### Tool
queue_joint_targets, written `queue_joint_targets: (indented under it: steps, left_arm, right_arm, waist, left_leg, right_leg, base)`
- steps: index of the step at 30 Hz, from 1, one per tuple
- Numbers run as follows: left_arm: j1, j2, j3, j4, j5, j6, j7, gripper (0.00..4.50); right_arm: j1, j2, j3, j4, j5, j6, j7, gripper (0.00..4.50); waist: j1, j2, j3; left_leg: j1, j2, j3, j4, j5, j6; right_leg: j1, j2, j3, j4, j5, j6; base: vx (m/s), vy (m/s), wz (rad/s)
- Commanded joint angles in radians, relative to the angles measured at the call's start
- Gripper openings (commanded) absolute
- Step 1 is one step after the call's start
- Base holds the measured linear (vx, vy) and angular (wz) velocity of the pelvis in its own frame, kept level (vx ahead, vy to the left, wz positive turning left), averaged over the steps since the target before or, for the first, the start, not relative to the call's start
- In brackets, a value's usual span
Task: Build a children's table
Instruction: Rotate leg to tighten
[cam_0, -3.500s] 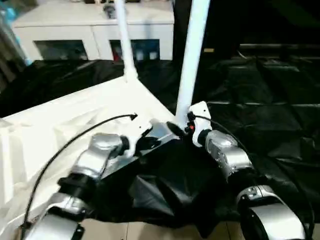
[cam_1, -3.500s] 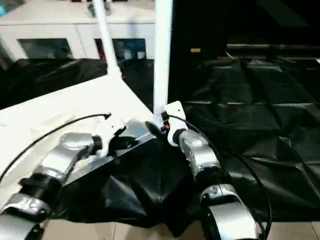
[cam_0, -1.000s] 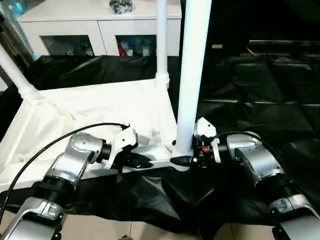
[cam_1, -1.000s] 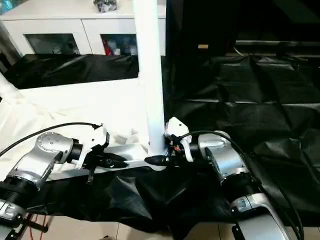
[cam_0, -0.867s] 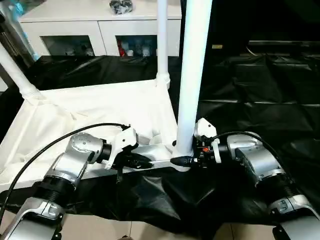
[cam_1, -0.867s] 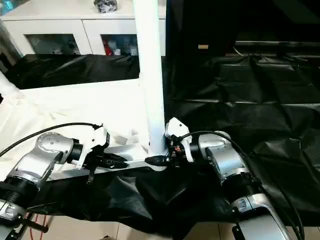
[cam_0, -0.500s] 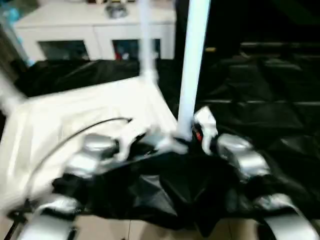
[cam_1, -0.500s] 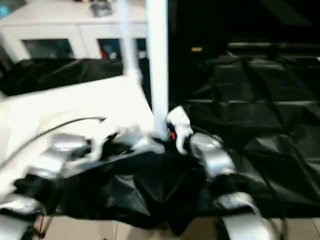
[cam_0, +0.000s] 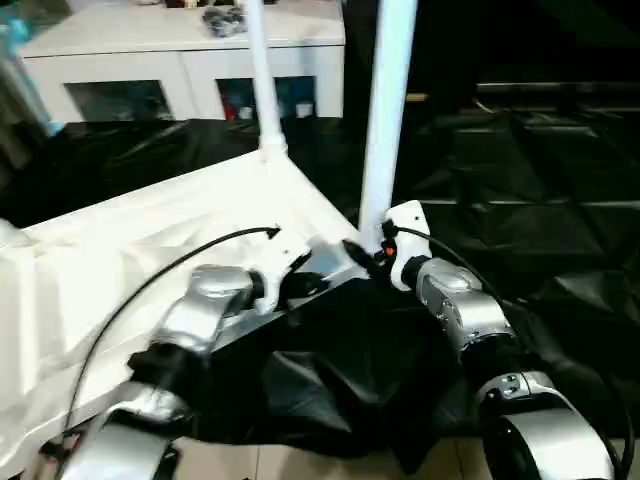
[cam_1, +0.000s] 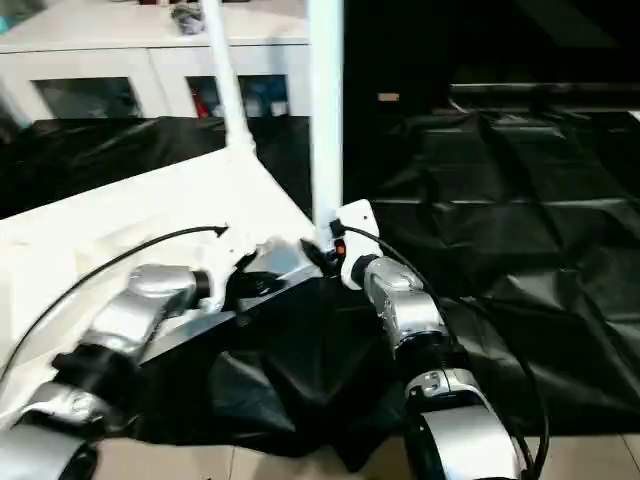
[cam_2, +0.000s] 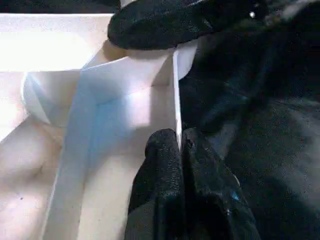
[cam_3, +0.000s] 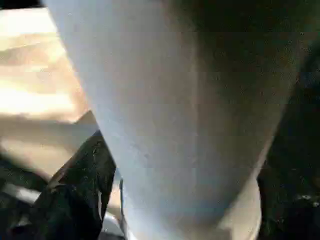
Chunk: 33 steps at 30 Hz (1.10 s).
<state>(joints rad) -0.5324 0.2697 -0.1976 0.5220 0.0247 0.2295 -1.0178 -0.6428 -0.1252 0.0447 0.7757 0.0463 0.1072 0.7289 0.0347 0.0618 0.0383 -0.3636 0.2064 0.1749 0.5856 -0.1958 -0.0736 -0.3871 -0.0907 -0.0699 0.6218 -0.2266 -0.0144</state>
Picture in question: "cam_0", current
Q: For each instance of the white plastic table top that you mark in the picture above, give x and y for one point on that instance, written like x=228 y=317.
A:
x=125 y=250

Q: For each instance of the blue white striped pole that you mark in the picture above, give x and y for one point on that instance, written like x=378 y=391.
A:
x=20 y=75

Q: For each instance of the red white figure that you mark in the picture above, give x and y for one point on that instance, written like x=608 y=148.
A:
x=231 y=106

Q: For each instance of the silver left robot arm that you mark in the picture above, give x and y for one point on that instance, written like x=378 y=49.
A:
x=200 y=310

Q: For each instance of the white plastic table leg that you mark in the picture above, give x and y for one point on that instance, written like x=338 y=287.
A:
x=265 y=85
x=390 y=125

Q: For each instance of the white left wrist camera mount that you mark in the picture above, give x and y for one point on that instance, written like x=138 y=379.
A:
x=280 y=270

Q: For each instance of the white glass-door cabinet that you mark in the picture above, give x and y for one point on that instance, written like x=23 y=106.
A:
x=125 y=45

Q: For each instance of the clear bag of black parts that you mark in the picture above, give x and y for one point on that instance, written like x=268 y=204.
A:
x=224 y=22

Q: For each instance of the small yellow label tag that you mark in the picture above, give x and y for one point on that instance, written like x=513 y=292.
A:
x=416 y=98

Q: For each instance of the black work mat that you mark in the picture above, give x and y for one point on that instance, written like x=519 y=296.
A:
x=525 y=175

